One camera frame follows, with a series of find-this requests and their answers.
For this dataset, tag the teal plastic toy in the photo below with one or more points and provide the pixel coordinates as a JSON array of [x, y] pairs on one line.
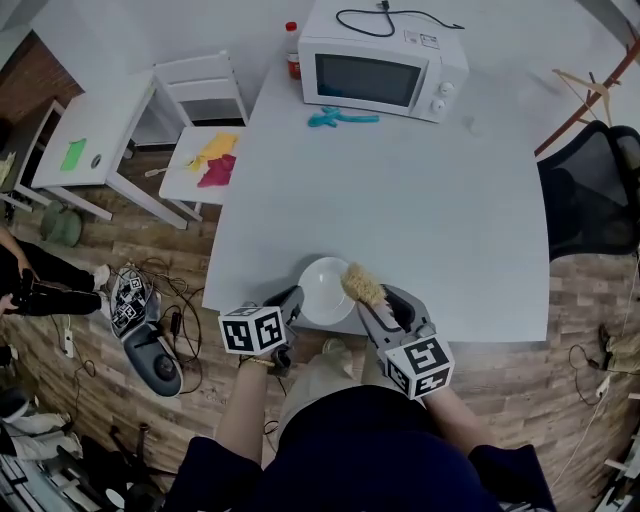
[[340, 118]]

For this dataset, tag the small white table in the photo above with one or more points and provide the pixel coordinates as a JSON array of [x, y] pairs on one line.
[[95, 140]]

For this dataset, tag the white plate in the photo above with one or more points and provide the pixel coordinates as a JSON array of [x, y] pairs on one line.
[[322, 295]]

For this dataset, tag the wooden coat rack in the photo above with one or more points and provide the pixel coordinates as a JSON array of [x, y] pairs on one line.
[[585, 107]]

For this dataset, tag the yellow cloth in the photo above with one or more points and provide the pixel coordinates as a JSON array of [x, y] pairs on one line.
[[217, 147]]

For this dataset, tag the beige trousers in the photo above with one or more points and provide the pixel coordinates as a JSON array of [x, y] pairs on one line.
[[320, 385]]

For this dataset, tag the white microwave oven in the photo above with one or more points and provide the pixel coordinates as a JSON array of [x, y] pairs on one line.
[[380, 75]]

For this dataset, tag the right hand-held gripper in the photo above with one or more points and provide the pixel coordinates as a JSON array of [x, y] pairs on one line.
[[420, 365]]

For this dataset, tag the white stool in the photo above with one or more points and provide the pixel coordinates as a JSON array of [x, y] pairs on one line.
[[192, 190]]

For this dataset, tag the beige shoe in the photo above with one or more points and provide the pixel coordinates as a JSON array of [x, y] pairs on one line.
[[333, 346]]

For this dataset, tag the black power adapter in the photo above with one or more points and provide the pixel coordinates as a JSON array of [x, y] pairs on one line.
[[175, 321]]

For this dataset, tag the white wooden chair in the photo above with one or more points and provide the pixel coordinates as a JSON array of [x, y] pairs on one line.
[[200, 85]]

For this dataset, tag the navy shirt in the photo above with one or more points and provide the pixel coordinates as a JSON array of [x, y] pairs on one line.
[[360, 460]]

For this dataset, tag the person's left forearm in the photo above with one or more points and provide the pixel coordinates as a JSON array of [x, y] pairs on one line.
[[240, 415]]

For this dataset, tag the white power strip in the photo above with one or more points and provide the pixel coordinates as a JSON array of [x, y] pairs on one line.
[[68, 344], [603, 387]]

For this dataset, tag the round tape roll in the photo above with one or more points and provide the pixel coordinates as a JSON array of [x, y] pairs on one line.
[[96, 160]]

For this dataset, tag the open grey equipment case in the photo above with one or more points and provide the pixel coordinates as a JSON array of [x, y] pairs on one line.
[[145, 340]]

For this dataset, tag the green card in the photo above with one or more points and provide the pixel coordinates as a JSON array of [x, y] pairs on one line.
[[73, 155]]

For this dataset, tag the person's right forearm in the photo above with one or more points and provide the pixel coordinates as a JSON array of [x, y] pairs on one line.
[[460, 420]]

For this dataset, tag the black mesh office chair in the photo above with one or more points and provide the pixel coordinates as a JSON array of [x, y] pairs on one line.
[[590, 200]]

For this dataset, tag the tan scrubbing sponge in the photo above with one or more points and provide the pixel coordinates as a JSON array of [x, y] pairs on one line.
[[361, 282]]

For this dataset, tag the wooden clothes hanger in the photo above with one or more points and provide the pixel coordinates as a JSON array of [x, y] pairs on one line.
[[592, 87]]

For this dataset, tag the red-capped plastic bottle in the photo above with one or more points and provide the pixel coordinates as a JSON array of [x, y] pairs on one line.
[[292, 52]]

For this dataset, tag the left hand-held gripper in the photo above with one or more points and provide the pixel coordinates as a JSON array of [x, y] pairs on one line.
[[250, 330]]

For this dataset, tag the green bag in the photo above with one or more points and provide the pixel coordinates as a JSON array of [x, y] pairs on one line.
[[61, 224]]

